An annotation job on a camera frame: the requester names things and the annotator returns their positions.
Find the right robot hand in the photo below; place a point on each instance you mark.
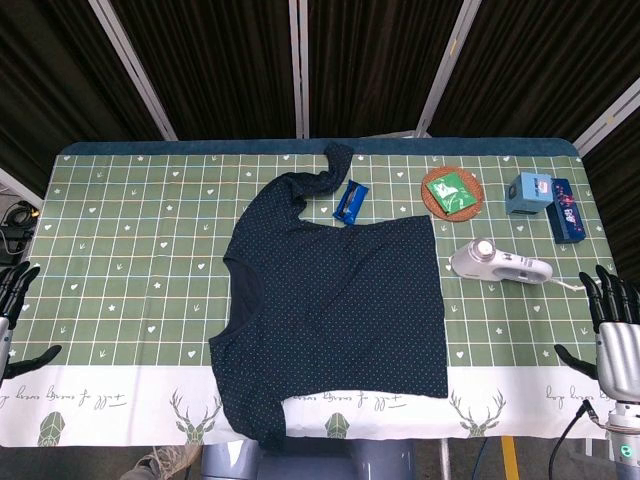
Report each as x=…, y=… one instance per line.
x=620, y=355

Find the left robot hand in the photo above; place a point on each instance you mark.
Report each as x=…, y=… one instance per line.
x=15, y=290

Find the white handheld garment steamer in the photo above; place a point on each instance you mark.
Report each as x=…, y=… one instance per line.
x=480, y=262

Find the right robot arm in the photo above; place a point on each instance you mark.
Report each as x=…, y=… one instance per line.
x=625, y=430

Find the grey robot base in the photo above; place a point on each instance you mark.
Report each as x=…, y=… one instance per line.
x=310, y=462

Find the green grid deer tablecloth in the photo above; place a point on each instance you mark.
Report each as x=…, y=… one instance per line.
x=125, y=250

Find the dark blue printed box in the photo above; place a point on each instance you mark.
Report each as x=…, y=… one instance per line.
x=566, y=215

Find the light blue cardboard box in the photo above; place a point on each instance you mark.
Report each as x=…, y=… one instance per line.
x=527, y=195

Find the round woven rattan coaster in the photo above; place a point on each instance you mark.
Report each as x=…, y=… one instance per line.
x=477, y=197

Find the beige laced shoe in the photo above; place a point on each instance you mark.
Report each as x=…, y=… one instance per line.
x=165, y=462

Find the green sachet packet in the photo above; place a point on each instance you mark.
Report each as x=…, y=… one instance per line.
x=451, y=193

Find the navy polka dot t-shirt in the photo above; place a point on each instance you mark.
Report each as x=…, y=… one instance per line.
x=325, y=300

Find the blue snack packet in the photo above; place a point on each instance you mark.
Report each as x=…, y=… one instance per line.
x=350, y=202

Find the white partition post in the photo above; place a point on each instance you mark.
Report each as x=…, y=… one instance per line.
x=132, y=70
x=607, y=117
x=299, y=70
x=446, y=70

